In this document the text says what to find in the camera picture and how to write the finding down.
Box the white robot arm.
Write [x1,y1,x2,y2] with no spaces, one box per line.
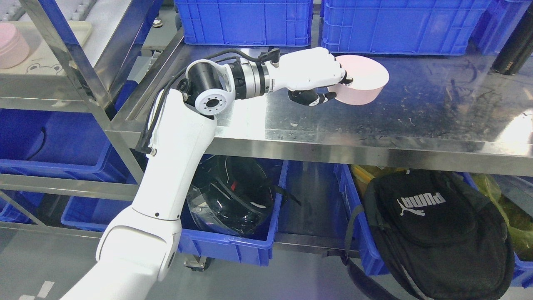
[62,59,272,300]

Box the blue crate top right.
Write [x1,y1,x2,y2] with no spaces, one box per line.
[320,0,490,56]

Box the black bottle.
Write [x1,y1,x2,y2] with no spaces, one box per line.
[491,4,533,75]

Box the blue crate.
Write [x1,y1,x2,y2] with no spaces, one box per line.
[320,0,490,56]
[175,0,314,47]

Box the blue bin left shelf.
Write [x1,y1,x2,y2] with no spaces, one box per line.
[0,109,130,183]

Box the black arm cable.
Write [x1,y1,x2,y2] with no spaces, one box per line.
[136,47,280,155]

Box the black helmet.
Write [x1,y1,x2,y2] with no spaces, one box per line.
[186,155,301,237]

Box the yellow green plastic bag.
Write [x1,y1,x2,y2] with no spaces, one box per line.
[471,173,533,261]

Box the steel shelf rack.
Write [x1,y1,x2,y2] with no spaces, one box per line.
[1,0,162,234]

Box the blue bin holding helmet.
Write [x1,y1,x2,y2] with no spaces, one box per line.
[178,159,288,266]

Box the blue bin under backpack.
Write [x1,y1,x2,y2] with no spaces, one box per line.
[334,164,533,288]

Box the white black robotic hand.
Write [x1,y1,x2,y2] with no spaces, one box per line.
[265,46,354,107]

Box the pink bowl stack on tray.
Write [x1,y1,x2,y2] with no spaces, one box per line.
[0,22,30,70]

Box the pink ikea bowl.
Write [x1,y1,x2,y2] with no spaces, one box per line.
[328,55,390,105]

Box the cream bear tray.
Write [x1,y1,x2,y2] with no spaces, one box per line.
[1,21,92,75]

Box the blue crate top left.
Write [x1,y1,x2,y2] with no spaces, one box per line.
[175,0,314,47]

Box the black puma backpack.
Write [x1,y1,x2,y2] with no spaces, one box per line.
[341,170,515,300]

